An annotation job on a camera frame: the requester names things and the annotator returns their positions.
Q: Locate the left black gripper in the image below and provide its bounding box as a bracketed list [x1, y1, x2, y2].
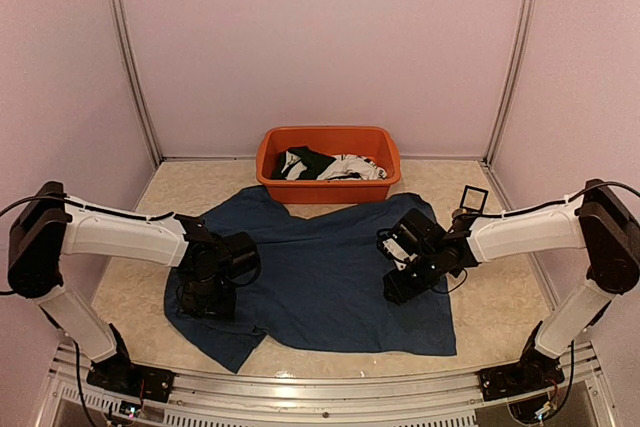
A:
[179, 271, 236, 320]

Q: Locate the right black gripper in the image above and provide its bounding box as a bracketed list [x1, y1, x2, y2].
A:
[383, 250, 443, 305]

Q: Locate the dark blue t-shirt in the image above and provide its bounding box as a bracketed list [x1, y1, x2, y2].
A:
[164, 186, 457, 373]

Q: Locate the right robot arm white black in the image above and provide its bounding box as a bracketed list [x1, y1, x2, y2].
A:
[377, 179, 639, 391]

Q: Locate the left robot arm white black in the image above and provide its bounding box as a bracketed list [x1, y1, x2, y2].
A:
[3, 181, 261, 392]

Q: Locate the black square display box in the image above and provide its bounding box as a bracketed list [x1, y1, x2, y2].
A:
[459, 185, 489, 213]

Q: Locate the orange plastic tub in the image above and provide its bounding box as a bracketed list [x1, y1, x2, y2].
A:
[256, 126, 401, 204]

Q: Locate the black and white garment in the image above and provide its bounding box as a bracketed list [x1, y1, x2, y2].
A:
[270, 146, 388, 181]

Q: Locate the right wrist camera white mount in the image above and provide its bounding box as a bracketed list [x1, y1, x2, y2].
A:
[376, 229, 417, 271]

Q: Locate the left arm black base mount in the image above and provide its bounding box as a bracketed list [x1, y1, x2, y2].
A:
[87, 364, 176, 403]

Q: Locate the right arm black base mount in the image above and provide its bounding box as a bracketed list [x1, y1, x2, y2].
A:
[478, 362, 565, 401]

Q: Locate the right aluminium corner post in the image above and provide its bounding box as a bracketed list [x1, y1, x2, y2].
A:
[483, 0, 536, 170]

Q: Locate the aluminium corner post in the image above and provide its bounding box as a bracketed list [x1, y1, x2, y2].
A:
[483, 0, 536, 170]
[109, 0, 164, 168]

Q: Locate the left aluminium corner post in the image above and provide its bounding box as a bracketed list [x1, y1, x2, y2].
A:
[109, 0, 164, 168]

